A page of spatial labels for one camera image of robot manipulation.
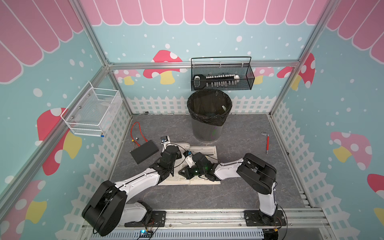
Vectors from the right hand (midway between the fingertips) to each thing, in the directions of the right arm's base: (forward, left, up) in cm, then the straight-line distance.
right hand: (179, 173), depth 86 cm
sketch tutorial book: (-3, +2, -1) cm, 4 cm away
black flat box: (+16, +25, -2) cm, 30 cm away
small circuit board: (-28, +16, -6) cm, 33 cm away
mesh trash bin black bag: (+43, -19, +10) cm, 48 cm away
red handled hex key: (+25, -61, -5) cm, 66 cm away
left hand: (+12, +2, +8) cm, 15 cm away
